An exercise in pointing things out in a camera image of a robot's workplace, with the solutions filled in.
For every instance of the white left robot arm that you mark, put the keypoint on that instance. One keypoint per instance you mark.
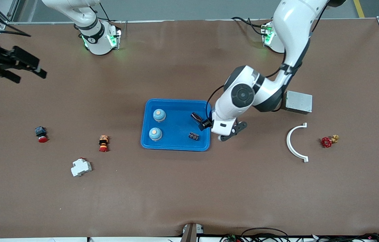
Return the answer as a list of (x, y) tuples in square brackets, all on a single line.
[(293, 27)]

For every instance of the red emergency stop button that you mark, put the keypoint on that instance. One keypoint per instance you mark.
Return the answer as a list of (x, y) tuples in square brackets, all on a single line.
[(42, 138)]

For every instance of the orange red push switch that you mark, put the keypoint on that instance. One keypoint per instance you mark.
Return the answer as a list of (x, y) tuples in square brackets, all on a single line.
[(103, 143)]

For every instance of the silver metal power supply box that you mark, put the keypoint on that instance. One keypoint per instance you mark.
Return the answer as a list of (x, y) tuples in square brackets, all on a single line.
[(299, 102)]

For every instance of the metal table edge bracket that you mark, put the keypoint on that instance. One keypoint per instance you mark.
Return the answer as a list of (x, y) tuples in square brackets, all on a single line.
[(191, 232)]

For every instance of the blue plastic tray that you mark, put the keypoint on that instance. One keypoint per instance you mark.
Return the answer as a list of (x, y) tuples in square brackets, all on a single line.
[(176, 134)]

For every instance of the blue dome call bell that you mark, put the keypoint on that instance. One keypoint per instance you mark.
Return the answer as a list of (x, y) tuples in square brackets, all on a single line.
[(155, 134), (159, 116)]

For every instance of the white circuit breaker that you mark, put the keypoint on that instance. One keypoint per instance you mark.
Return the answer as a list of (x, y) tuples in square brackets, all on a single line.
[(81, 167)]

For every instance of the red valve brass fitting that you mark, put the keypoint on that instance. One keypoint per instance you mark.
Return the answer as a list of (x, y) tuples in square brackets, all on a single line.
[(326, 142)]

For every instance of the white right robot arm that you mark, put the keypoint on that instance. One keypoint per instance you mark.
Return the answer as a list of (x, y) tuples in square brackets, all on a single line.
[(98, 42)]

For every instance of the dark brown block capacitor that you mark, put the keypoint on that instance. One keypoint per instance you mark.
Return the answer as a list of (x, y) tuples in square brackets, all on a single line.
[(196, 116)]

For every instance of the black printed block capacitor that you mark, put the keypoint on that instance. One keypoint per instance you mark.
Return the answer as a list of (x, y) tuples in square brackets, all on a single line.
[(194, 136)]

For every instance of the white curved plastic bracket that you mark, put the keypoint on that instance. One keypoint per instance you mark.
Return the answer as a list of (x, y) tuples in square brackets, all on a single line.
[(289, 146)]

